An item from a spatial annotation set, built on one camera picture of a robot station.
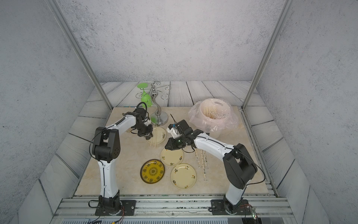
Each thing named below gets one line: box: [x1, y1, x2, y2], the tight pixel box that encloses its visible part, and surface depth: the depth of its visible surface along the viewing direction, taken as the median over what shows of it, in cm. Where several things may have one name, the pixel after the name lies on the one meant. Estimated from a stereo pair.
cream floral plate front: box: [170, 163, 197, 190], surface depth 85 cm
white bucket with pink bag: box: [188, 98, 239, 139], surface depth 90 cm
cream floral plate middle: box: [159, 148, 184, 168], surface depth 93 cm
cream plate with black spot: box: [146, 126, 167, 145], surface depth 104 cm
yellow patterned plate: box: [139, 158, 166, 184], surface depth 88 cm
